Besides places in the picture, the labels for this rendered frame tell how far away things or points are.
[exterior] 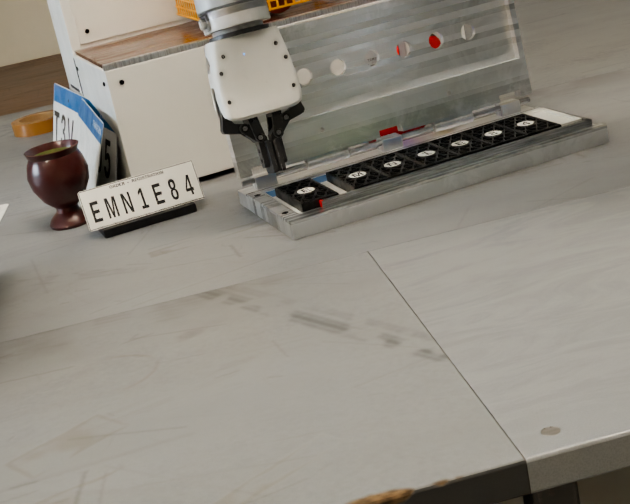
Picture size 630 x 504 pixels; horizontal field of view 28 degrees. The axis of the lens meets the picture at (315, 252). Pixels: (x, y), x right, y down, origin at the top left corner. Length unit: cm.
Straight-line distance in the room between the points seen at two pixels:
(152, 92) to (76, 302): 43
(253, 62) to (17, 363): 46
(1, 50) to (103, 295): 207
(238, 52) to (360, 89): 25
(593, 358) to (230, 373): 33
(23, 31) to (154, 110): 170
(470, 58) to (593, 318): 70
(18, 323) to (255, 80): 39
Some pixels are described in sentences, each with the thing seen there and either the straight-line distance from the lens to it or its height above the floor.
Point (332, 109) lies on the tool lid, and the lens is 168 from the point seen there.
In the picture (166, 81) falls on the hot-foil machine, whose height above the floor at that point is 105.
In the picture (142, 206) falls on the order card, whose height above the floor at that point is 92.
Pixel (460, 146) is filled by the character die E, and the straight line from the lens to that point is 162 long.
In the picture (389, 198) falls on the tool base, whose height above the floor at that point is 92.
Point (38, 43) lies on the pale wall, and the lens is 346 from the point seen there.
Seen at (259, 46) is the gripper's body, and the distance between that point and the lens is 151.
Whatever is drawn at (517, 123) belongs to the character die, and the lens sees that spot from 168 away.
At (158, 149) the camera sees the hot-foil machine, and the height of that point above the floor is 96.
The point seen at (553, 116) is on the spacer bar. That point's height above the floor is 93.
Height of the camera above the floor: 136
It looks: 19 degrees down
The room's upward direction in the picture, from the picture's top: 12 degrees counter-clockwise
